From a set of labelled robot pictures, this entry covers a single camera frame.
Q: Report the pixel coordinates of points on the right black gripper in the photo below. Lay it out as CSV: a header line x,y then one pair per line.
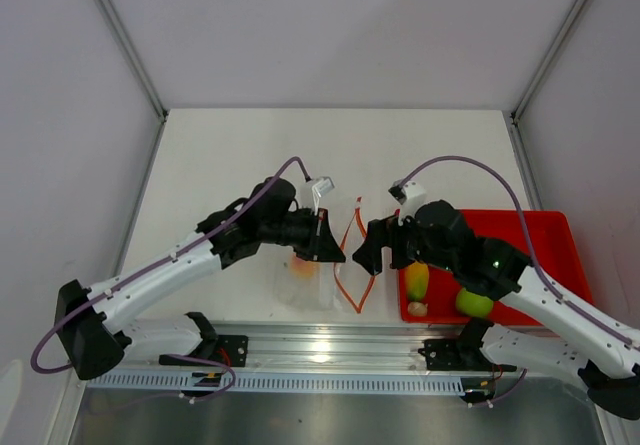
x,y
380,234

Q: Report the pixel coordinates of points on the right aluminium frame post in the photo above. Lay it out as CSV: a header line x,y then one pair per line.
x,y
569,23

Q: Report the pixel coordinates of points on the slotted cable duct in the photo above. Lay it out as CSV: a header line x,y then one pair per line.
x,y
200,382

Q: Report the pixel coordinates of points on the green apple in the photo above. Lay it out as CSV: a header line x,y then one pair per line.
x,y
473,305

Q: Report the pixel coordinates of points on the aluminium frame post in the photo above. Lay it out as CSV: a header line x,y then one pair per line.
x,y
569,23
131,56

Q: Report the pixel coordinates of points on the clear orange zip top bag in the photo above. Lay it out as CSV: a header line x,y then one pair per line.
x,y
336,286

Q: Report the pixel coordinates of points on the garlic bulb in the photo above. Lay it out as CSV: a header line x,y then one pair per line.
x,y
417,309

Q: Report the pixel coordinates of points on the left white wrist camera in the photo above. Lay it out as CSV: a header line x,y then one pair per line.
x,y
312,191

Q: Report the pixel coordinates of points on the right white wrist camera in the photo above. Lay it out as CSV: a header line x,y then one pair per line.
x,y
410,196

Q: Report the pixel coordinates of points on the left aluminium frame post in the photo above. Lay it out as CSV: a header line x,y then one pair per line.
x,y
131,56

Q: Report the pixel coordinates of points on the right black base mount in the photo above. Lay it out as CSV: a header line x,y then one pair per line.
x,y
446,354

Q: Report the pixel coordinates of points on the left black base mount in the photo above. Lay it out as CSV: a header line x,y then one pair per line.
x,y
231,350

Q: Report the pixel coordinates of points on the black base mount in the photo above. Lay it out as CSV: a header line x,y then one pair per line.
x,y
446,354
231,350

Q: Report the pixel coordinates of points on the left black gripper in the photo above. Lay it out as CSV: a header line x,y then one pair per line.
x,y
320,244

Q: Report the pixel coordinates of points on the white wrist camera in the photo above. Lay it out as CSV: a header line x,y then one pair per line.
x,y
312,191
410,196

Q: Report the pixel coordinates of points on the orange fruit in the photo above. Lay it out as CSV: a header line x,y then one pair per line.
x,y
303,269

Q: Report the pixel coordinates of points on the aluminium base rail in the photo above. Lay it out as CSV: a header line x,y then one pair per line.
x,y
343,350

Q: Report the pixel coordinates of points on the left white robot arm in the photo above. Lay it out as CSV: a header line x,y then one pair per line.
x,y
100,326

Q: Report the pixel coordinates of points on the red plastic tray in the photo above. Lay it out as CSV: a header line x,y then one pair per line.
x,y
495,270

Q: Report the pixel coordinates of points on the yellow green mango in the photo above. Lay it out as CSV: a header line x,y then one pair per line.
x,y
416,280

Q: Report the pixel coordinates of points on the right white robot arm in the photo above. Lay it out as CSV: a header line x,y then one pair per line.
x,y
590,350

